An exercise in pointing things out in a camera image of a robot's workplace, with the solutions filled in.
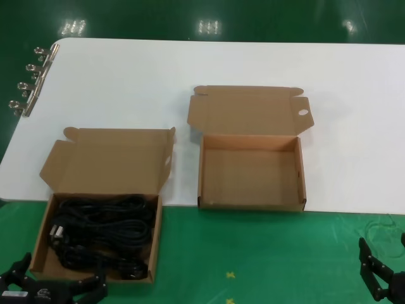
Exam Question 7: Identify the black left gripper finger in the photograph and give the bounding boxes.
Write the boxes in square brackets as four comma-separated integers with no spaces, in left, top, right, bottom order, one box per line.
[0,252,32,288]
[74,265,109,300]

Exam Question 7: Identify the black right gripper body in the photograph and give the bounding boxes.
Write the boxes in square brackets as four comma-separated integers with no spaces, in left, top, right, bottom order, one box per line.
[383,271,405,304]

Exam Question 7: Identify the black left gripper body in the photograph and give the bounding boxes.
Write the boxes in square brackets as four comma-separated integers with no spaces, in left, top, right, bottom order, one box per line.
[0,277,80,304]

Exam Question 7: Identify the cardboard box with round lid hole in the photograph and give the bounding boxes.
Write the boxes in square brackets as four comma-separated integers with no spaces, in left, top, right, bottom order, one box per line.
[28,126,177,284]

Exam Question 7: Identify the cardboard box with oval lid hole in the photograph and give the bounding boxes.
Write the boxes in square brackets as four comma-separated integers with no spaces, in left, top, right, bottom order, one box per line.
[185,84,315,212]

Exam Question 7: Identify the green work tablecloth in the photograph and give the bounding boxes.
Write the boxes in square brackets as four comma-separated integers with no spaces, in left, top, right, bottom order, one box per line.
[0,201,405,304]

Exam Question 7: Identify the silver metal binder clip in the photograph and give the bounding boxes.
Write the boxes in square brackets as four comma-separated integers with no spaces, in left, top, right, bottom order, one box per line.
[17,80,44,98]
[8,99,36,118]
[34,45,61,63]
[25,62,52,80]

